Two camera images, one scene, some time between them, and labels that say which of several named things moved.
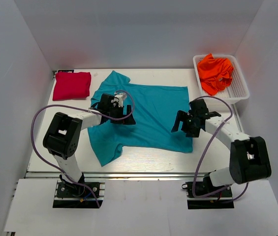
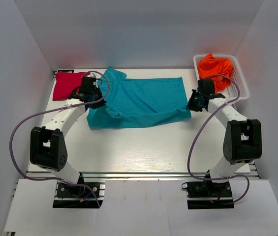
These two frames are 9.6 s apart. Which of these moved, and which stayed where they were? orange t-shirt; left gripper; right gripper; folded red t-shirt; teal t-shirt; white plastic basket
Moved: right gripper; left gripper; teal t-shirt
Stayed: white plastic basket; orange t-shirt; folded red t-shirt
